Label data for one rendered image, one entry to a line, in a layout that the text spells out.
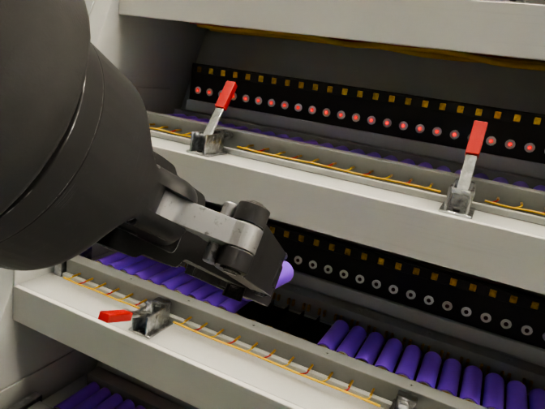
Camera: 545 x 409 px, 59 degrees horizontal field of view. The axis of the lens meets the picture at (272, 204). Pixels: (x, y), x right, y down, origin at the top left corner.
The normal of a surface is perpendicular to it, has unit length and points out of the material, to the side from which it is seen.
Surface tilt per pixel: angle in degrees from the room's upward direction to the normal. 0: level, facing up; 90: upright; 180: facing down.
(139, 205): 100
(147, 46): 90
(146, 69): 90
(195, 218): 82
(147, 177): 85
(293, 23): 112
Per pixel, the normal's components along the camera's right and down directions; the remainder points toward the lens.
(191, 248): 0.86, 0.21
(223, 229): 0.17, -0.18
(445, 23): -0.43, 0.18
